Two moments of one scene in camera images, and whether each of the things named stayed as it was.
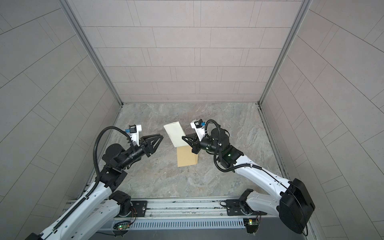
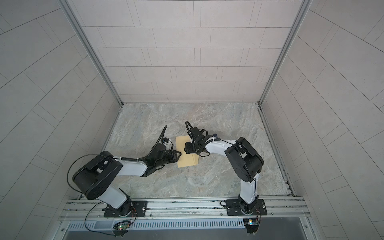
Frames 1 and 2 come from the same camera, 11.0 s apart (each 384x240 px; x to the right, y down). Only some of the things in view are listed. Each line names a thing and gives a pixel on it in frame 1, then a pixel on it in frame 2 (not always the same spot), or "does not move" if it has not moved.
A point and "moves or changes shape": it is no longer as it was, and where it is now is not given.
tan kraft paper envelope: x=185 y=157 moves or changes shape
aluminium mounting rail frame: x=189 y=209 does not move
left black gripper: x=146 y=146 to x=173 y=156
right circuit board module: x=252 y=225 does not move
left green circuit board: x=123 y=227 does not move
